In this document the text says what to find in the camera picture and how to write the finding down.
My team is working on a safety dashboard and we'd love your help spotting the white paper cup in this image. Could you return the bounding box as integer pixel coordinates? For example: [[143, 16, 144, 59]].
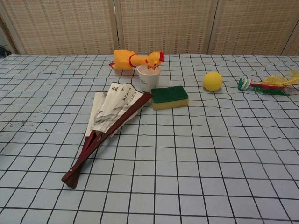
[[137, 65, 162, 93]]

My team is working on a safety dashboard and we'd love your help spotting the paper folding fan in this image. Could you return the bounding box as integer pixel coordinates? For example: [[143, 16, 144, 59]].
[[61, 81, 154, 189]]

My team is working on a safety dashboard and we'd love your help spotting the green and yellow sponge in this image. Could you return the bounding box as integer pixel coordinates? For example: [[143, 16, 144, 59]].
[[150, 85, 189, 111]]

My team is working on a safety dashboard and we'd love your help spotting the dark plant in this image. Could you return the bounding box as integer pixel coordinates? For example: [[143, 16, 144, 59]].
[[0, 44, 10, 58]]

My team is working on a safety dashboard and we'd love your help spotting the yellow rubber chicken toy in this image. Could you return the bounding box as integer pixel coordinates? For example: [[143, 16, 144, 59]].
[[108, 49, 165, 70]]

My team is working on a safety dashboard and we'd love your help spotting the woven folding screen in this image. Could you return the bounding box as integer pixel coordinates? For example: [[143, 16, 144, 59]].
[[0, 0, 299, 56]]

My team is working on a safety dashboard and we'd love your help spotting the yellow foam ball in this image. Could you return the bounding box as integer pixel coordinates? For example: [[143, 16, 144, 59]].
[[202, 71, 223, 91]]

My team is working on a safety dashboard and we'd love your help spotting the feather shuttlecock yellow green red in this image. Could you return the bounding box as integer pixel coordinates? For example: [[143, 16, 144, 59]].
[[237, 70, 299, 97]]

